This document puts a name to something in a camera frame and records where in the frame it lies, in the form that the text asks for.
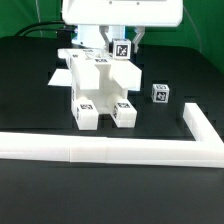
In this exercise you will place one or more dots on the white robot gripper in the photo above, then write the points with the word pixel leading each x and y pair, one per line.
pixel 141 13

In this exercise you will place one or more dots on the white tagged cube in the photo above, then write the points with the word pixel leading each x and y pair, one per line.
pixel 160 93
pixel 121 48

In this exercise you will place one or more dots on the white chair back frame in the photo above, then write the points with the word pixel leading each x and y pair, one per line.
pixel 89 66

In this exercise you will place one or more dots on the white chair seat block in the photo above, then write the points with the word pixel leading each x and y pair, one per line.
pixel 100 97

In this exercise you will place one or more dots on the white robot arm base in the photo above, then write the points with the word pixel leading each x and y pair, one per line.
pixel 89 36

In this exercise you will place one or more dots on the white marker sheet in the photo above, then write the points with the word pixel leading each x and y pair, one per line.
pixel 60 78

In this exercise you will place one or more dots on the white U-shaped fixture frame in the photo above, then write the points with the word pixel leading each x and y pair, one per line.
pixel 205 150

